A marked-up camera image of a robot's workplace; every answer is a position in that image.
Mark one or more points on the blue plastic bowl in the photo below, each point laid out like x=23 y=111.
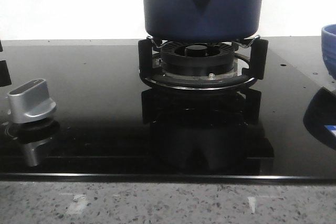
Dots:
x=328 y=48

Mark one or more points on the blue cooking pot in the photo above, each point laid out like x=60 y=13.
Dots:
x=201 y=20

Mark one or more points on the black pot support grate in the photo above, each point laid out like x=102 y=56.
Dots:
x=249 y=66

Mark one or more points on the black gas burner head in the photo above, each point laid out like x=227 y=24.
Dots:
x=199 y=59

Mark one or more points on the black glass cooktop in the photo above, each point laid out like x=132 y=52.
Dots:
x=109 y=126

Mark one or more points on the silver stove control knob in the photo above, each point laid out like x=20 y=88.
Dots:
x=31 y=102

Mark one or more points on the black left burner grate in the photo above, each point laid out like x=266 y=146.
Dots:
x=5 y=79

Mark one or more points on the blue white cooktop sticker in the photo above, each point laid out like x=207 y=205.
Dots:
x=331 y=129

